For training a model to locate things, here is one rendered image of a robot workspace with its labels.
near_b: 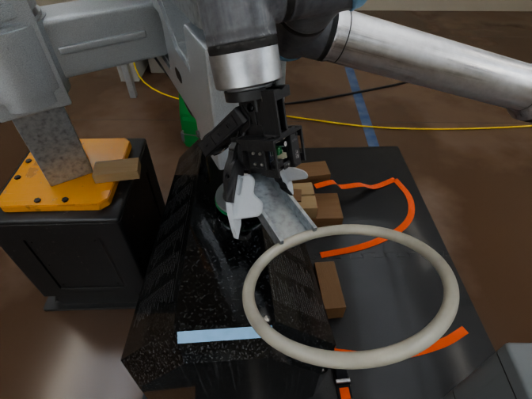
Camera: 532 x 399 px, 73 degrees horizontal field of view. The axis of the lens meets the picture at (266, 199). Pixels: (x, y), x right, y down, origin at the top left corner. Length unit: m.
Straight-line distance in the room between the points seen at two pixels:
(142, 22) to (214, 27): 1.19
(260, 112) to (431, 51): 0.34
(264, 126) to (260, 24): 0.12
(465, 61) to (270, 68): 0.39
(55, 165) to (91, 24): 0.62
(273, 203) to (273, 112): 0.73
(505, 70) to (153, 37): 1.29
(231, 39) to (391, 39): 0.30
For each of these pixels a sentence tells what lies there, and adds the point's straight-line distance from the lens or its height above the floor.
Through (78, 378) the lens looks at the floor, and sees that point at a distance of 2.21.
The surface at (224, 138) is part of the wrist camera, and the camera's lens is 0.52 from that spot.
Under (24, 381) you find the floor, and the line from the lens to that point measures 2.34.
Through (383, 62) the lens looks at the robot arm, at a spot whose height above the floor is 1.64.
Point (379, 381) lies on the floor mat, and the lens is 2.06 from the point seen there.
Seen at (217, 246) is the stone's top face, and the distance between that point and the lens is 1.39.
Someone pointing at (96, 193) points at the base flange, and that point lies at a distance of 1.78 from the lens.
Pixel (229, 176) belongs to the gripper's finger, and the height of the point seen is 1.58.
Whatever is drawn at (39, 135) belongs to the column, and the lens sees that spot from 1.76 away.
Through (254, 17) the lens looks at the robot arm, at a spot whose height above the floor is 1.76.
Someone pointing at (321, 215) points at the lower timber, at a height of 0.12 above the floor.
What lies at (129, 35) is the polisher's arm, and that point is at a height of 1.35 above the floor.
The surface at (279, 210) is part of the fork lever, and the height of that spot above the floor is 1.06.
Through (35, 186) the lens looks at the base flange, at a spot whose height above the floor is 0.78.
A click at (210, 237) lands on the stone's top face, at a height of 0.81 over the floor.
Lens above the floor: 1.91
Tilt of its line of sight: 46 degrees down
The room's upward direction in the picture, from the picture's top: straight up
